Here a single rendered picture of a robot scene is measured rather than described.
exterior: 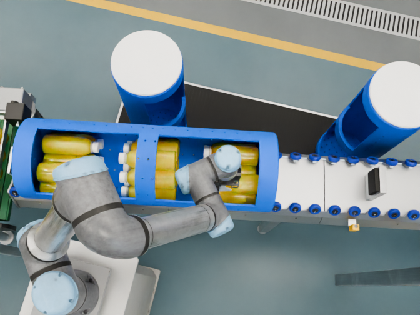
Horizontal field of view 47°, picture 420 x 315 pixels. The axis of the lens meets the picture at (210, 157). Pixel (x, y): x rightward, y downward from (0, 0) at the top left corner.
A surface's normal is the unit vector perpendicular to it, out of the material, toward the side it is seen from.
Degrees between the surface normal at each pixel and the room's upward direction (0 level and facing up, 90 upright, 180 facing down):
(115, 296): 0
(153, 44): 0
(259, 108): 0
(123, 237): 41
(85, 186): 9
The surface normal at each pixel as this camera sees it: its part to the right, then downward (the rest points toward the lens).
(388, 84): 0.03, -0.25
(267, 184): 0.00, 0.27
